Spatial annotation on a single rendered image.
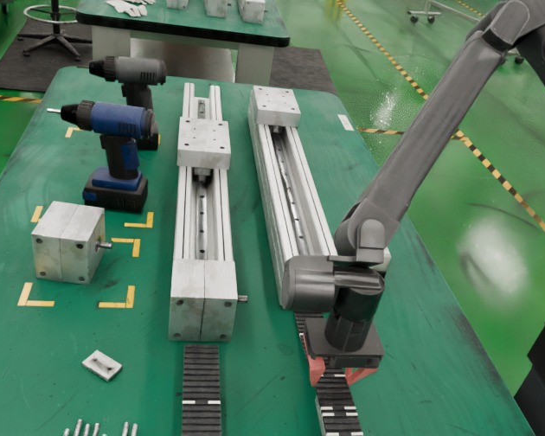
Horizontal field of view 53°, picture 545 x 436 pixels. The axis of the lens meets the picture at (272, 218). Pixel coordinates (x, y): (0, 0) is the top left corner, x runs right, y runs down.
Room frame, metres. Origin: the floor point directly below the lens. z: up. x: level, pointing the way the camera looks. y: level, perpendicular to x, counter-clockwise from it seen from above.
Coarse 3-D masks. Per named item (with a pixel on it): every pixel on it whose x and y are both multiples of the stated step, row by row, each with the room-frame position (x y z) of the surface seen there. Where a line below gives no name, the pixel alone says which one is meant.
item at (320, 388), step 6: (318, 384) 0.53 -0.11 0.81; (324, 384) 0.53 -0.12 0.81; (330, 384) 0.54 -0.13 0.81; (336, 384) 0.54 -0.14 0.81; (342, 384) 0.54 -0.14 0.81; (348, 384) 0.54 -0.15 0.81; (318, 390) 0.52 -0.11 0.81; (324, 390) 0.52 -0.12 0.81; (330, 390) 0.52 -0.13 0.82; (336, 390) 0.53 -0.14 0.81; (342, 390) 0.53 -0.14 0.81; (348, 390) 0.53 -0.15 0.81
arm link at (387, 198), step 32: (512, 0) 0.83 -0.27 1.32; (480, 32) 0.82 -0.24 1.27; (512, 32) 0.80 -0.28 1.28; (480, 64) 0.79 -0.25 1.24; (448, 96) 0.74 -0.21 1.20; (416, 128) 0.70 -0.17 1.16; (448, 128) 0.71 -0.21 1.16; (416, 160) 0.67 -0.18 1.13; (384, 192) 0.62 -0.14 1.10; (352, 224) 0.58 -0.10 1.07; (384, 224) 0.59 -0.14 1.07
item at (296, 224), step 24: (264, 144) 1.17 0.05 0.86; (288, 144) 1.22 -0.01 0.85; (264, 168) 1.09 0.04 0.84; (288, 168) 1.15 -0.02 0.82; (264, 192) 1.04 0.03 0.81; (288, 192) 1.02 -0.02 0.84; (312, 192) 0.99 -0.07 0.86; (288, 216) 0.88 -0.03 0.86; (312, 216) 0.90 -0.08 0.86; (288, 240) 0.80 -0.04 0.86; (312, 240) 0.86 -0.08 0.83
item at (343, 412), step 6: (324, 408) 0.49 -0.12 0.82; (330, 408) 0.49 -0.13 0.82; (336, 408) 0.49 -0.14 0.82; (342, 408) 0.50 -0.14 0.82; (348, 408) 0.50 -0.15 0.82; (354, 408) 0.50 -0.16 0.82; (324, 414) 0.48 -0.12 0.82; (330, 414) 0.48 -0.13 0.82; (336, 414) 0.48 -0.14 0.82; (342, 414) 0.49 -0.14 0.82; (348, 414) 0.49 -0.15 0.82; (354, 414) 0.49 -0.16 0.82
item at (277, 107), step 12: (252, 96) 1.42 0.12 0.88; (264, 96) 1.37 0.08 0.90; (276, 96) 1.38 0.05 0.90; (288, 96) 1.40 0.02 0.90; (264, 108) 1.29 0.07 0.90; (276, 108) 1.30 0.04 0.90; (288, 108) 1.32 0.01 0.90; (264, 120) 1.28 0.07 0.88; (276, 120) 1.29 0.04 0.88; (288, 120) 1.29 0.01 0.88
